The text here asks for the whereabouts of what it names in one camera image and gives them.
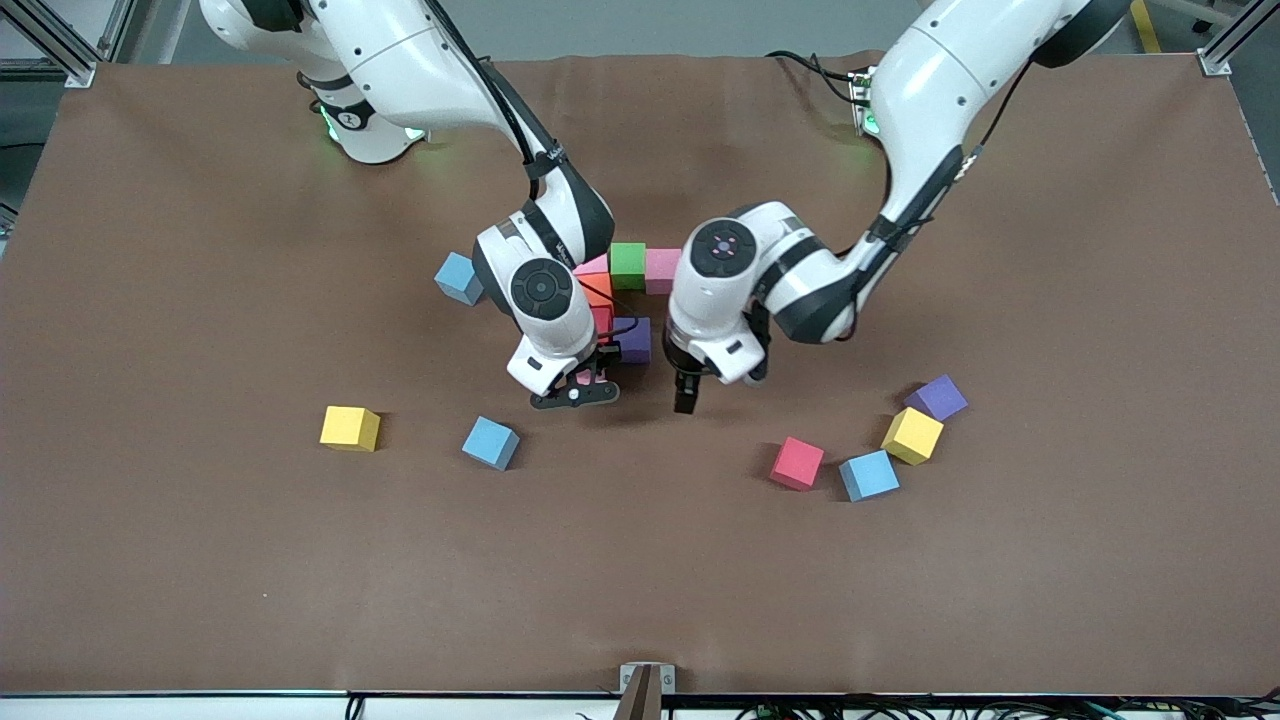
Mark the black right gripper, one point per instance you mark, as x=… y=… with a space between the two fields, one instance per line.
x=606 y=355

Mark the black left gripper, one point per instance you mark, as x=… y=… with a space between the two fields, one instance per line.
x=686 y=385

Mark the pink foam block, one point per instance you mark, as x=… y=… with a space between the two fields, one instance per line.
x=662 y=270
x=583 y=378
x=592 y=266

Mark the purple foam block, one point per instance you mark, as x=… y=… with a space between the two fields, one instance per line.
x=936 y=397
x=635 y=342

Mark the red foam block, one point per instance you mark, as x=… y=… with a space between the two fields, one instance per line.
x=797 y=463
x=602 y=322

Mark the orange foam block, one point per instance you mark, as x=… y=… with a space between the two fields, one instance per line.
x=598 y=290

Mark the green foam block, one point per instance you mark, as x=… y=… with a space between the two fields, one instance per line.
x=628 y=265

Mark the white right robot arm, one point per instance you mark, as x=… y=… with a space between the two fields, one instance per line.
x=540 y=290

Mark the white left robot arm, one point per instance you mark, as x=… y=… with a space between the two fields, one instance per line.
x=930 y=90

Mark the blue foam block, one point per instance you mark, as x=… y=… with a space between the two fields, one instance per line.
x=458 y=277
x=868 y=475
x=490 y=442

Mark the brown table mat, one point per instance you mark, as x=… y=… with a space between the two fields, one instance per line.
x=640 y=560

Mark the yellow foam block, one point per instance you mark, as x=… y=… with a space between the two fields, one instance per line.
x=349 y=428
x=912 y=435

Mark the metal bracket at table edge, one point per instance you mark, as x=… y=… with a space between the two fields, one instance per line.
x=627 y=672

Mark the aluminium frame post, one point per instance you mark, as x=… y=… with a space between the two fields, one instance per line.
x=60 y=50
x=1225 y=45

